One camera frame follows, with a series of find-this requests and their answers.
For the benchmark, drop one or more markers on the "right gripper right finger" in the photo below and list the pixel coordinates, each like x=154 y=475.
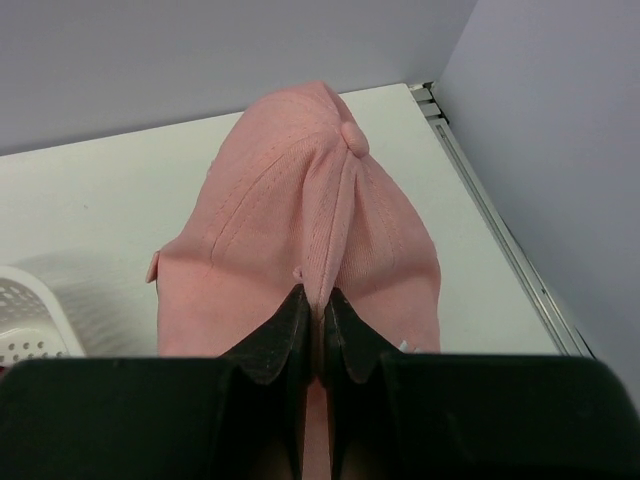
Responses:
x=358 y=406

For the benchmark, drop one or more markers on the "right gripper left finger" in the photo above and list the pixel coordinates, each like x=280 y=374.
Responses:
x=265 y=399

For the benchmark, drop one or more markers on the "pink baseball cap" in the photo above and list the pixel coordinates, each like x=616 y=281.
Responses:
x=295 y=197

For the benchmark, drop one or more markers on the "white plastic basket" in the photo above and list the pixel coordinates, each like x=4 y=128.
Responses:
x=33 y=322

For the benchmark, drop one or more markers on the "aluminium rail frame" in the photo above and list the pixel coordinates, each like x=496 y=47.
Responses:
x=561 y=330

